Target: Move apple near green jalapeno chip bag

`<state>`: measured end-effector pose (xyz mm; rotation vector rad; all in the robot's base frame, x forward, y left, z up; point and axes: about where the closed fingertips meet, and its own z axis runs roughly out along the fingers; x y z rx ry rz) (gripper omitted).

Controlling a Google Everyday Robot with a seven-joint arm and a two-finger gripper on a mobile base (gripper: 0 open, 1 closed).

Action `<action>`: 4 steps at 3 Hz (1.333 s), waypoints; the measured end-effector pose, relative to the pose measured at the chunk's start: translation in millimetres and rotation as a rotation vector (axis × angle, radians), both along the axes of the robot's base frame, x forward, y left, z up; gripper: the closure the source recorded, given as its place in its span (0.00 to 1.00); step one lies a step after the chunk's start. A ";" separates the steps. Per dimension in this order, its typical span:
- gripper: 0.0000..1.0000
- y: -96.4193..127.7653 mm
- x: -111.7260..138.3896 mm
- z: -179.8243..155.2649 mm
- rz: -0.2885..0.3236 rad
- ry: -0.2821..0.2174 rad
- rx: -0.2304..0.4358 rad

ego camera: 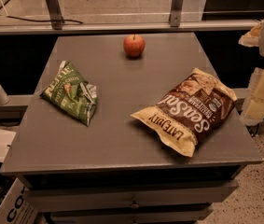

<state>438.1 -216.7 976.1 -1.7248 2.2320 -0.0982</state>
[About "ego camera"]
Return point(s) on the green jalapeno chip bag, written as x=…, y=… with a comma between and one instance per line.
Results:
x=72, y=93

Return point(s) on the white cardboard box with lettering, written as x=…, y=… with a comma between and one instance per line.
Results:
x=14, y=209

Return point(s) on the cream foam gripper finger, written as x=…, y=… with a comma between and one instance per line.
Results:
x=251, y=38
x=253, y=104

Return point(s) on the brown sea salt chip bag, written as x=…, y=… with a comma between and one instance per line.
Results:
x=189, y=112

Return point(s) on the metal railing frame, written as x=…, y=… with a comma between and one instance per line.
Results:
x=27, y=17

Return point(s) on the red apple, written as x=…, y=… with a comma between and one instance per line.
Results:
x=134, y=45

